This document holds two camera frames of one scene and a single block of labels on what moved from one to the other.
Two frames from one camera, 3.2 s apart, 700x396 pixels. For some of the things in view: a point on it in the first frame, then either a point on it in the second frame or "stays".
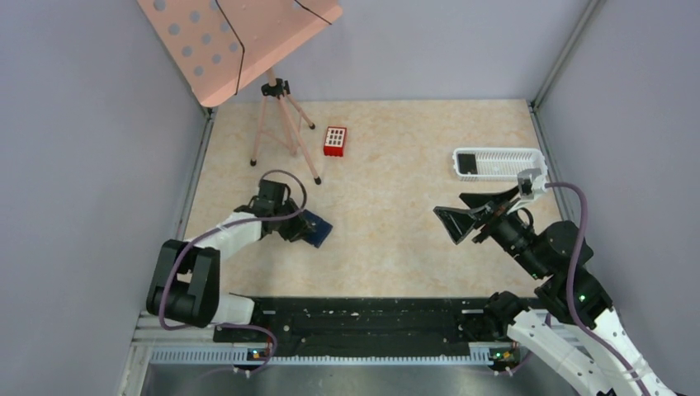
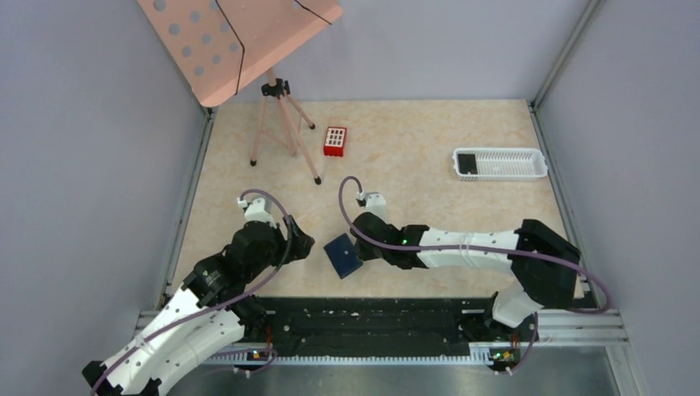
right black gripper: x=488 y=218 -> x=360 y=240
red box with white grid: x=334 y=141 stays
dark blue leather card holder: x=323 y=228 -> x=343 y=255
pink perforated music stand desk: x=222 y=44 stays
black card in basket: x=467 y=163 stays
